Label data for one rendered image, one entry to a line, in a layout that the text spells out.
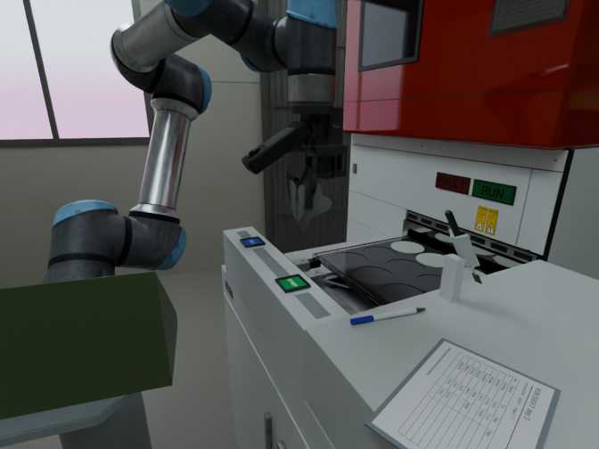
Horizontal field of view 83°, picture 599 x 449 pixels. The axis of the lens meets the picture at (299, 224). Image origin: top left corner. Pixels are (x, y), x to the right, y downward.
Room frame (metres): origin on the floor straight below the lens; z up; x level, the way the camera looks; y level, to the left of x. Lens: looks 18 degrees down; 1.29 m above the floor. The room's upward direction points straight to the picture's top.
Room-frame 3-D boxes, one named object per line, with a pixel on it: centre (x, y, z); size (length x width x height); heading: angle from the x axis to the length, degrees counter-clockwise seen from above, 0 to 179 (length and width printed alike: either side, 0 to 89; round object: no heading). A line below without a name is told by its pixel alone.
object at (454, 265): (0.56, -0.29, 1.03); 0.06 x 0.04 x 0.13; 116
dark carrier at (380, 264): (0.83, -0.29, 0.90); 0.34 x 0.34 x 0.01; 26
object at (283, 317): (0.73, 0.07, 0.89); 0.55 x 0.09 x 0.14; 26
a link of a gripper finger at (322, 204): (0.57, -0.03, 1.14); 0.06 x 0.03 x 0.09; 116
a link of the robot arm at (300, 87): (0.58, -0.02, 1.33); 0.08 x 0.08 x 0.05
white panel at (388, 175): (1.10, -0.40, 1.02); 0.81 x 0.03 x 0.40; 26
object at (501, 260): (0.94, -0.47, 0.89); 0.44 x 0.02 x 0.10; 26
